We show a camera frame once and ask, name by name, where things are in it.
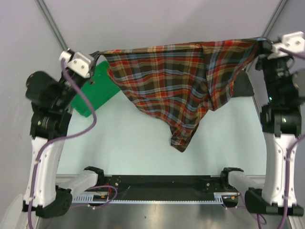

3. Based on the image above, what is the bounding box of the red plaid long sleeve shirt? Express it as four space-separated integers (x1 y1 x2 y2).
101 38 262 152

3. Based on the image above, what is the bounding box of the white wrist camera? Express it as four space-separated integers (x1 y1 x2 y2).
267 31 305 60
59 49 94 79

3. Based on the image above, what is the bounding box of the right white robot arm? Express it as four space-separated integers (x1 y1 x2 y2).
220 36 305 217

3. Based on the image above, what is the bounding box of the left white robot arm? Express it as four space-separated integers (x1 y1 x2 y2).
22 50 106 219

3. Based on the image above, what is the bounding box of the green plastic tray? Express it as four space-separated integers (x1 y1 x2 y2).
71 61 120 117

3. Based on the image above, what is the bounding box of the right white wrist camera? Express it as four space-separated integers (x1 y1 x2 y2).
267 31 305 60

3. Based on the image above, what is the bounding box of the folded dark striped shirt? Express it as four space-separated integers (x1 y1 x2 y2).
232 71 254 98

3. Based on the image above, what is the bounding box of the white slotted cable duct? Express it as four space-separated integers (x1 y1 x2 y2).
72 192 240 205

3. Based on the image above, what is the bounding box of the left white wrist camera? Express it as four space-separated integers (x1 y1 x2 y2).
59 49 94 79

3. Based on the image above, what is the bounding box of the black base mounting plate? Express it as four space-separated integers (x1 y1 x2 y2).
89 175 238 202

